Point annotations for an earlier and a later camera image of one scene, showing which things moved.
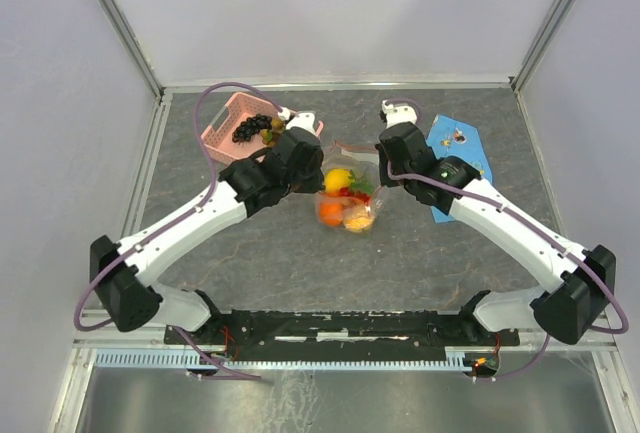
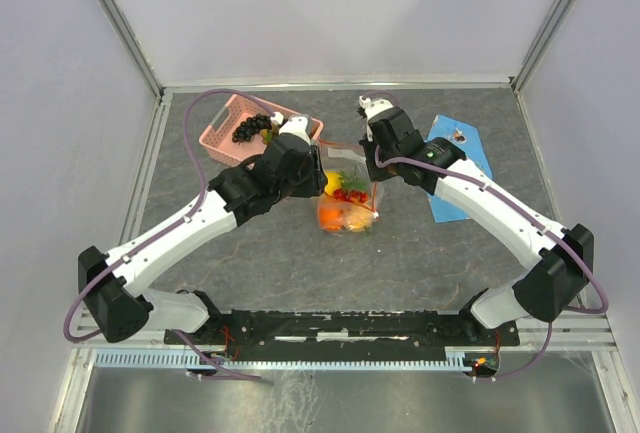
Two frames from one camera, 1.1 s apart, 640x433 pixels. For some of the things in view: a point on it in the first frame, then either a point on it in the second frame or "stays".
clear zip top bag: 348,199 stays
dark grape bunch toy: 251,126 stays
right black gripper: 386,180 -> 375,173
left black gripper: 315,184 stays
